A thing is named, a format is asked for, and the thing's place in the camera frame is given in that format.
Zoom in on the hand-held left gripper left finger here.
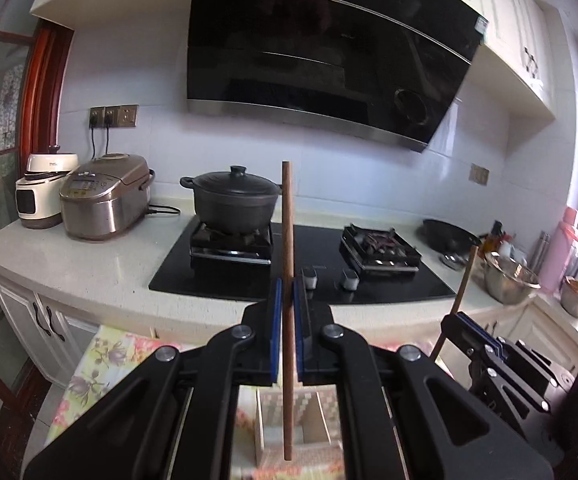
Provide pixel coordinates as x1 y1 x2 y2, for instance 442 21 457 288
23 278 284 480

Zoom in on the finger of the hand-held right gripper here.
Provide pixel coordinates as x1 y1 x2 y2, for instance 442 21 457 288
459 311 510 356
439 314 490 366

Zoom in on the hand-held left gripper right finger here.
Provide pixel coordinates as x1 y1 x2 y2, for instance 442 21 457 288
293 277 554 480

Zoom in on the brown wooden chopstick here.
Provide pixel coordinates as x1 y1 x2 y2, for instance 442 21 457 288
281 161 296 462
429 245 480 362

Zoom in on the beige perforated utensil basket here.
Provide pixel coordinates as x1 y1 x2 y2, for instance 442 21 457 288
230 385 346 480

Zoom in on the white lower cabinet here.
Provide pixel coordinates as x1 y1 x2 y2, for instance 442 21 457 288
0 266 100 387
464 304 578 377

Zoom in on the steel bowl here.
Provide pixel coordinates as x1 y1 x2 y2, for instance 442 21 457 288
482 251 542 305

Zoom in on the black glass gas cooktop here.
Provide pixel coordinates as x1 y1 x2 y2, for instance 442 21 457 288
148 220 458 306

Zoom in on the black burner grate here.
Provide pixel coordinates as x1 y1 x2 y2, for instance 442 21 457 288
190 221 274 266
339 223 422 276

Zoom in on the dark sauce bottle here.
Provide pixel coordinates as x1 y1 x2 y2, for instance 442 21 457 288
486 220 505 254

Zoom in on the steel cylinder holder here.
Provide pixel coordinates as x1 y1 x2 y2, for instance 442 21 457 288
531 231 550 271

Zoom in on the black wok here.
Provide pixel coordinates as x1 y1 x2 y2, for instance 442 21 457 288
422 217 482 254

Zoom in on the pink bottle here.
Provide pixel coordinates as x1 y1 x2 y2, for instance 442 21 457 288
538 205 578 295

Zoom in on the black cooking pot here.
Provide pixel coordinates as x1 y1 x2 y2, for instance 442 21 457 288
179 175 284 235

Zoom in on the black pot lid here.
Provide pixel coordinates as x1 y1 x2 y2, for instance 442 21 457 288
193 164 282 197

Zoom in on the floral tablecloth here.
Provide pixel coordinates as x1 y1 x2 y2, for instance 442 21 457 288
50 324 457 480

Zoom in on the white stone kitchen countertop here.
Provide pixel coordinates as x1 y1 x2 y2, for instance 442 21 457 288
0 199 578 346

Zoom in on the steel rice cooker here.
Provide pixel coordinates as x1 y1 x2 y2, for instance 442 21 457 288
58 153 156 241

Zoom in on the black range hood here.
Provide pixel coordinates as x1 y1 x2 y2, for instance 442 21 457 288
185 0 490 154

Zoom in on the white kitchen appliance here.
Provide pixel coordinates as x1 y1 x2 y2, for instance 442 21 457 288
15 144 80 231

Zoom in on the black cabinet handle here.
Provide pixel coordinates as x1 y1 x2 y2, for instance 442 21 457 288
46 309 66 342
32 304 52 337

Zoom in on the red wooden door frame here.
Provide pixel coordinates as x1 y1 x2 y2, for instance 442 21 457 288
18 19 75 162

